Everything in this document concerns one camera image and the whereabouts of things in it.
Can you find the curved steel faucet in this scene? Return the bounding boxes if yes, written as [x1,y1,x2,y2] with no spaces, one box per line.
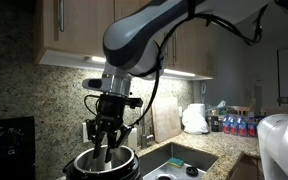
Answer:
[140,106,154,149]

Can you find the green yellow sponge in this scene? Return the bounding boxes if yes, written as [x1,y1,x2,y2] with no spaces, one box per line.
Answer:
[167,157,184,168]

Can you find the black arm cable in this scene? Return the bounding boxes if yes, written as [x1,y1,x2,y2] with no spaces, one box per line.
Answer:
[83,0,268,128]

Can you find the wooden cutting board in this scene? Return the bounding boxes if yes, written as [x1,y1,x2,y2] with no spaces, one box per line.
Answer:
[152,97,181,143]

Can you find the dark jar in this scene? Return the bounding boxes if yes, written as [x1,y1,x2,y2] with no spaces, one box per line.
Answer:
[211,116,219,132]

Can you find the black sink strainer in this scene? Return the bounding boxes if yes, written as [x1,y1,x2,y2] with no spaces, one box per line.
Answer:
[186,167,198,177]

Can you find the white soap bottle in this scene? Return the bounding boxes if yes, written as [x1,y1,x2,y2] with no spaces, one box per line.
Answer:
[128,127,137,151]

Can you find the red blue bottle pack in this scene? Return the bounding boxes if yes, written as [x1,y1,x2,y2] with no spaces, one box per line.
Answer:
[222,115,263,137]

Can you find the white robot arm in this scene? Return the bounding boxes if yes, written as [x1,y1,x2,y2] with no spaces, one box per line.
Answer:
[82,0,288,180]

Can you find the white wall outlet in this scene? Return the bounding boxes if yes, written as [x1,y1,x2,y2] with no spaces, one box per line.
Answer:
[82,122,89,143]

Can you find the stainless steel sink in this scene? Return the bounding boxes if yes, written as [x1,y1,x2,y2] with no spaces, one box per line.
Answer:
[140,143,218,180]

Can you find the wooden upper cabinets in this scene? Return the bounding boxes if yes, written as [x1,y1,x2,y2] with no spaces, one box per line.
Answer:
[33,0,217,80]

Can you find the steel pressure cooker base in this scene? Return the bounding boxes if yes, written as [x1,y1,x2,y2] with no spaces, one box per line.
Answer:
[62,145,141,180]

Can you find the white plastic bag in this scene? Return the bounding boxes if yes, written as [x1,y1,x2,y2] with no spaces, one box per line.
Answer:
[182,108,208,135]

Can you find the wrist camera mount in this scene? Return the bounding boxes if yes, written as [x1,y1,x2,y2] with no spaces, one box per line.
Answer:
[82,74,131,97]

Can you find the paper towel roll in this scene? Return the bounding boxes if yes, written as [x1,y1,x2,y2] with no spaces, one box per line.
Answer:
[189,103,205,116]

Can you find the under-cabinet light strip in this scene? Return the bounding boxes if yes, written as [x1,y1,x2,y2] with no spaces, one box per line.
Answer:
[37,50,211,80]

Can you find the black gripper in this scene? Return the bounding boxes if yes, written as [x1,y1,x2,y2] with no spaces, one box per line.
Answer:
[86,94,143,163]

